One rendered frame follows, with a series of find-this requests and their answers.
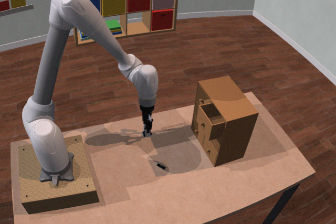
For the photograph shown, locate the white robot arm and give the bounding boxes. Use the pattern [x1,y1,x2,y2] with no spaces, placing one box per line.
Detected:
[22,0,159,187]

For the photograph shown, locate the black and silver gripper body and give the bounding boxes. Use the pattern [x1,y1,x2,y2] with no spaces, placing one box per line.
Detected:
[140,105,154,118]

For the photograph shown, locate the brown wooden chest of drawers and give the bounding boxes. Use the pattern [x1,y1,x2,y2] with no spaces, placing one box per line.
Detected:
[197,76,259,167]

